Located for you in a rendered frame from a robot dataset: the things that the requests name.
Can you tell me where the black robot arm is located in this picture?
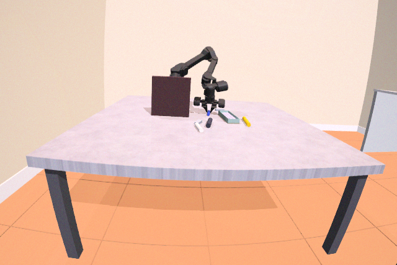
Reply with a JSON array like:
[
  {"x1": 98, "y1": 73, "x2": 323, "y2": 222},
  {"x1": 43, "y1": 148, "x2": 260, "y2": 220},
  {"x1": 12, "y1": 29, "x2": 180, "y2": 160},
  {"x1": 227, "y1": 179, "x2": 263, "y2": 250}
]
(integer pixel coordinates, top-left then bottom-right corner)
[{"x1": 169, "y1": 47, "x2": 228, "y2": 96}]

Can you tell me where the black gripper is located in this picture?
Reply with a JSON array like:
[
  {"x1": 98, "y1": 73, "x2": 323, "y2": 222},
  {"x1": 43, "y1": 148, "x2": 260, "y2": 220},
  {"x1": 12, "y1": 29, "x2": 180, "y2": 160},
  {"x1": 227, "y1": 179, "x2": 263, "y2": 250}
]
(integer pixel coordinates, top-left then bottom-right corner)
[{"x1": 194, "y1": 93, "x2": 225, "y2": 113}]

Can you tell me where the keyboard with white letter keys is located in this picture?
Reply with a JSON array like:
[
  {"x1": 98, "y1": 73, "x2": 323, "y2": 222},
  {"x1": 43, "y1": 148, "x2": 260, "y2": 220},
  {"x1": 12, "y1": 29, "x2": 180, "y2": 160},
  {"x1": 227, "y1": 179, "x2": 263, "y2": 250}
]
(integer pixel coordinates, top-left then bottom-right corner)
[{"x1": 218, "y1": 110, "x2": 240, "y2": 124}]

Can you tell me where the black cylinder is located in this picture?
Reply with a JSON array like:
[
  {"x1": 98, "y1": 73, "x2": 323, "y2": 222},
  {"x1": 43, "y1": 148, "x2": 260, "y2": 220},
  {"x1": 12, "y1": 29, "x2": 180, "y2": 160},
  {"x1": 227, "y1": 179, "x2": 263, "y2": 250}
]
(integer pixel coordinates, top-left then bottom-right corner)
[{"x1": 206, "y1": 117, "x2": 213, "y2": 128}]

